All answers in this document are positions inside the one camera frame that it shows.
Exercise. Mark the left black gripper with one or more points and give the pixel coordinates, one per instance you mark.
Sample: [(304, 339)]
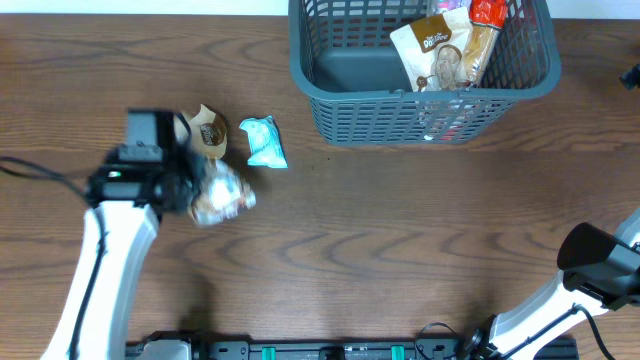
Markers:
[(187, 151)]

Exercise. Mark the beige snack pouch with barcode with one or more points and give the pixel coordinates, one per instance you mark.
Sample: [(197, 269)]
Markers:
[(223, 195)]

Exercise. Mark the teal snack packet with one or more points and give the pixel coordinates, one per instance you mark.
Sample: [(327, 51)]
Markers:
[(264, 143)]

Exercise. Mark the orange pasta package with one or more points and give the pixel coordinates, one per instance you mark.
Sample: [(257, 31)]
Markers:
[(487, 18)]

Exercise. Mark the tissue pocket pack bundle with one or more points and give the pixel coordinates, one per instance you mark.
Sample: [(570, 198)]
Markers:
[(445, 6)]

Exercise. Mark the grey plastic lattice basket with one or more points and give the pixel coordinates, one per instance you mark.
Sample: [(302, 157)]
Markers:
[(342, 57)]

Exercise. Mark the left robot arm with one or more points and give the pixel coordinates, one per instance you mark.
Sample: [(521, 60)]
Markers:
[(116, 239)]

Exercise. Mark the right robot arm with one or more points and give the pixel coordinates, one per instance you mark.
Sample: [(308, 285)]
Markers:
[(598, 272)]

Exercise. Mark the black mounting rail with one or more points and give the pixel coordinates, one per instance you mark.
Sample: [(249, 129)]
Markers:
[(194, 346)]

